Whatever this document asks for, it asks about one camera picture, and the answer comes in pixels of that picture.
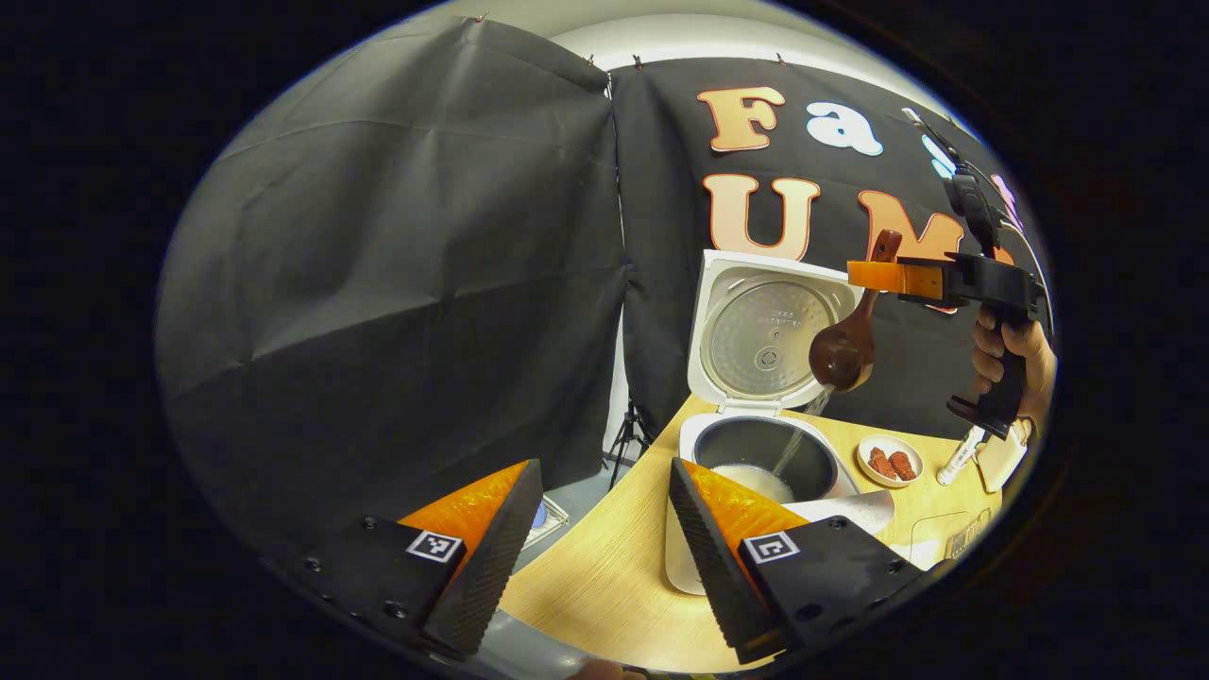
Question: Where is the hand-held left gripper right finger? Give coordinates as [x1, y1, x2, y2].
[668, 456, 927, 665]

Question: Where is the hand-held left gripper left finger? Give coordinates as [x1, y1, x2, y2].
[260, 458, 546, 662]

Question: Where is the brown wooden spoon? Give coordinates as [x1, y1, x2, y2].
[808, 229, 903, 393]

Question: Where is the white rice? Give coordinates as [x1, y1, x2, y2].
[710, 387, 834, 504]

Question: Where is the white rice cooker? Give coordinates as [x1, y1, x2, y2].
[664, 248, 895, 598]

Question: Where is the white grille panel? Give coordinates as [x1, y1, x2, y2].
[518, 496, 570, 551]

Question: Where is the black tripod stand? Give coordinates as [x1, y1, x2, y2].
[604, 401, 655, 490]

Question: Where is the white toaster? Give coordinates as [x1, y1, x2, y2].
[975, 418, 1032, 494]

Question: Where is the white drink bottle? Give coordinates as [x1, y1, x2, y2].
[937, 425, 988, 486]

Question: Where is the white plate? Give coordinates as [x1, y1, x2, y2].
[856, 434, 925, 488]

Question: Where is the black backdrop cloth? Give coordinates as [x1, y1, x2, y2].
[156, 14, 1054, 558]

